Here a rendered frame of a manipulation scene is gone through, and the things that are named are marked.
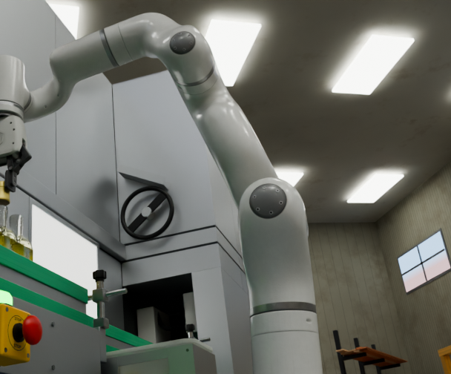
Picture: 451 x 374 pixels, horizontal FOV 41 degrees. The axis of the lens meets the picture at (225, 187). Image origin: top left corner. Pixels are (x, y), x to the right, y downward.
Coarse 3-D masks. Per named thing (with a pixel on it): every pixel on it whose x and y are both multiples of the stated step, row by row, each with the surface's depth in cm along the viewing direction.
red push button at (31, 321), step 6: (30, 318) 82; (36, 318) 83; (24, 324) 81; (30, 324) 82; (36, 324) 83; (18, 330) 82; (24, 330) 81; (30, 330) 81; (36, 330) 82; (24, 336) 81; (30, 336) 81; (36, 336) 82; (30, 342) 81; (36, 342) 82
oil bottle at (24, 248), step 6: (18, 234) 130; (18, 240) 127; (24, 240) 129; (18, 246) 126; (24, 246) 128; (30, 246) 130; (18, 252) 126; (24, 252) 128; (30, 252) 130; (30, 258) 129
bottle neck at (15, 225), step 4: (12, 216) 131; (16, 216) 131; (20, 216) 132; (12, 220) 131; (16, 220) 131; (20, 220) 131; (12, 224) 131; (16, 224) 131; (20, 224) 131; (12, 228) 130; (16, 228) 130; (20, 228) 131; (16, 232) 130; (20, 232) 130
